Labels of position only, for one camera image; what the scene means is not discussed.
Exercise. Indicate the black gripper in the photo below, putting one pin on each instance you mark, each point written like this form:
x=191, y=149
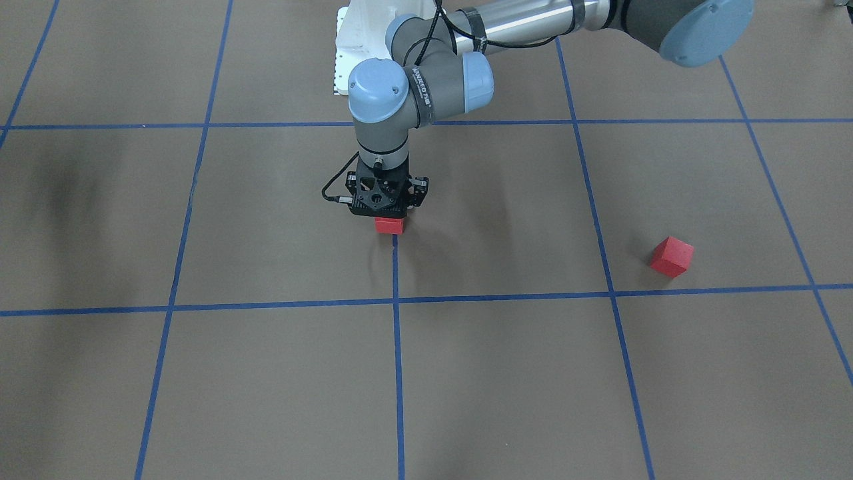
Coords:
x=420, y=191

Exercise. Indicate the red block placed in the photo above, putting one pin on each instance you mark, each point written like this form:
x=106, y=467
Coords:
x=672, y=257
x=389, y=226

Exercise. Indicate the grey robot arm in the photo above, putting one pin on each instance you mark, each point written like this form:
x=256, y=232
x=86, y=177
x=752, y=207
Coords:
x=405, y=65

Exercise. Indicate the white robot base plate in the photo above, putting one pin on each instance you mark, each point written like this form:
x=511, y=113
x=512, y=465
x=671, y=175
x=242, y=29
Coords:
x=361, y=33

